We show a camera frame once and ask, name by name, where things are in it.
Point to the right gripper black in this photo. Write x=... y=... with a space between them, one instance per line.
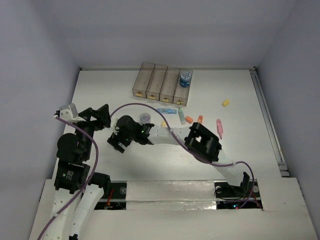
x=114 y=140

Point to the yellow highlighter marker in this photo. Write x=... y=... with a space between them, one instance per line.
x=163 y=123

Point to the orange marker cap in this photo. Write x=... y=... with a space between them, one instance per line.
x=189 y=120

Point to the silver foil front rail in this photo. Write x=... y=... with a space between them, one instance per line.
x=171 y=195

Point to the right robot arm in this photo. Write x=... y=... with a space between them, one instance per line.
x=197 y=139

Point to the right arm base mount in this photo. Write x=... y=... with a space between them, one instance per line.
x=245 y=196

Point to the blue round clip jar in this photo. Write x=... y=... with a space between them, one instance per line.
x=185 y=78

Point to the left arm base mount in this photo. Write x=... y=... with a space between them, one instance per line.
x=114 y=192

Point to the green highlighter marker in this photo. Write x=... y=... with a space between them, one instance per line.
x=181 y=116

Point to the orange correction tape pen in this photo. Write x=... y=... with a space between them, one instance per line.
x=200 y=119

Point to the pink highlighter marker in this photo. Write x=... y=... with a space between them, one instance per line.
x=219 y=127

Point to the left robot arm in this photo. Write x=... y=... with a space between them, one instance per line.
x=77 y=185

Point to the blue correction tape pen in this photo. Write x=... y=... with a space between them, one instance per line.
x=168 y=111

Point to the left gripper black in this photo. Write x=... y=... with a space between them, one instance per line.
x=88 y=120

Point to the clear jar purple clips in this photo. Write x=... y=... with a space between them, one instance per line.
x=145 y=118

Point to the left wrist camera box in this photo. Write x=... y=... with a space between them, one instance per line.
x=68 y=112

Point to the yellow marker cap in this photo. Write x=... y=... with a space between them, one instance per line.
x=226 y=103

